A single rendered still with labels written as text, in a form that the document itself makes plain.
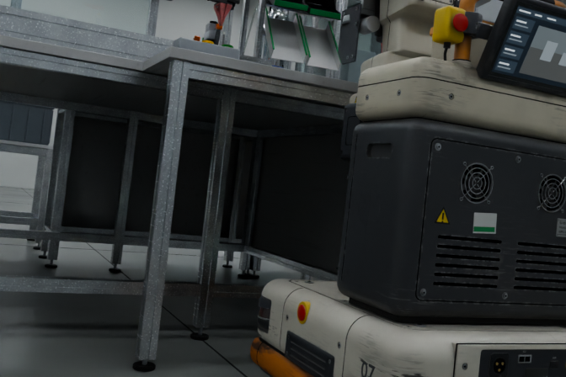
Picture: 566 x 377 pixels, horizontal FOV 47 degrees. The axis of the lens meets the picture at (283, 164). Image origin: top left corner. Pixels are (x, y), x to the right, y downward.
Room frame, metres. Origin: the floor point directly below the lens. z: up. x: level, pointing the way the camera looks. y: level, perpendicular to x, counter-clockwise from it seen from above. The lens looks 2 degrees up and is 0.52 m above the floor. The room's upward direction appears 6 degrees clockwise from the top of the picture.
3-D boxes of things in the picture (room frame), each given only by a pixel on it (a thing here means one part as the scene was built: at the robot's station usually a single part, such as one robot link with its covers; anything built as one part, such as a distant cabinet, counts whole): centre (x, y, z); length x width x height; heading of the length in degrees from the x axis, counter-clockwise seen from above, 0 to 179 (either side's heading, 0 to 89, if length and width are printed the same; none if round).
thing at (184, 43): (2.12, 0.29, 0.93); 0.21 x 0.07 x 0.06; 116
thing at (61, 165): (3.87, 0.20, 0.43); 2.20 x 0.38 x 0.86; 116
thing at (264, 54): (3.34, 0.12, 1.32); 0.14 x 0.14 x 0.38
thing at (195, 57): (2.21, 0.07, 0.84); 0.90 x 0.70 x 0.03; 115
